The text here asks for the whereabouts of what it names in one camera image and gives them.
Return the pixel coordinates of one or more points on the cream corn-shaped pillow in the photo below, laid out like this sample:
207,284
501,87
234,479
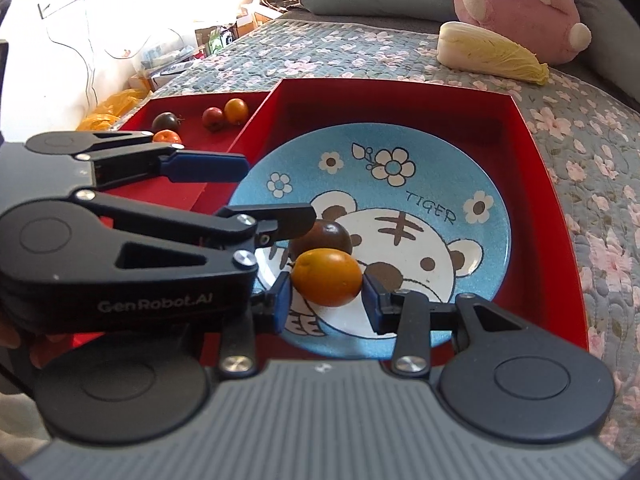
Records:
480,52

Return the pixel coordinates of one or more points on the brown cardboard box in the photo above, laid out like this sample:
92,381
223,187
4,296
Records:
246,21

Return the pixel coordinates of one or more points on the blue tiger print plate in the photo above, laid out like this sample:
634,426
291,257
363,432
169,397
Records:
425,200

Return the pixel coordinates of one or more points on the green white package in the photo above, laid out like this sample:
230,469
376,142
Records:
220,40

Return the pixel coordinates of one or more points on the red cardboard tray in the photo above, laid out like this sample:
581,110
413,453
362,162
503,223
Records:
530,170
200,140

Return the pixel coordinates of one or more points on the pink plush toy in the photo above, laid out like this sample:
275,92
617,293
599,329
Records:
515,15

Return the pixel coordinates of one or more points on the floral quilted bedspread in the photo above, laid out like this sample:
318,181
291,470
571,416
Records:
350,50

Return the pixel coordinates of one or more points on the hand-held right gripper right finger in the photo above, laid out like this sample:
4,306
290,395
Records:
372,305

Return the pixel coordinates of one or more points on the red tomato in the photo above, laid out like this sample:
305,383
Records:
213,118

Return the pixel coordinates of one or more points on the orange tomato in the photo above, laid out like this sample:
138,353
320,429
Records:
325,277
236,110

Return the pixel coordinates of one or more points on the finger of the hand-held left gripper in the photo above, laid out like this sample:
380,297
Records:
280,220
210,166

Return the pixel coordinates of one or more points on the yellow plastic bag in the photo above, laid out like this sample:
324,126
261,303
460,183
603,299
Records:
112,110

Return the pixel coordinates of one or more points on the orange-red tomato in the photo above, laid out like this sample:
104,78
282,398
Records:
167,137

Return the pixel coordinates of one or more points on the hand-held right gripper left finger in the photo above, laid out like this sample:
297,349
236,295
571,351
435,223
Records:
281,305

